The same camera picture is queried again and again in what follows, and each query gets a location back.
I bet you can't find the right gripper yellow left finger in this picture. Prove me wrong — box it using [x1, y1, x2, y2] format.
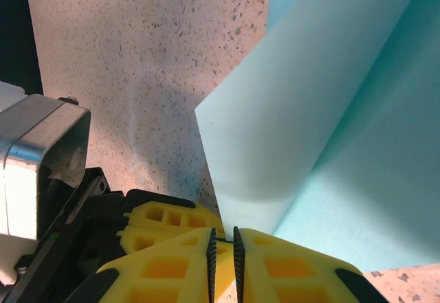
[68, 227, 218, 303]

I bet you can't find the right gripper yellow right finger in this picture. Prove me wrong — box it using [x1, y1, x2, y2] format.
[232, 226, 391, 303]

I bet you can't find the light blue cloth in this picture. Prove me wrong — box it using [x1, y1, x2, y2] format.
[194, 0, 440, 273]

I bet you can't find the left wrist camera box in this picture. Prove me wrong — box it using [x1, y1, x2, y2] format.
[0, 81, 92, 283]

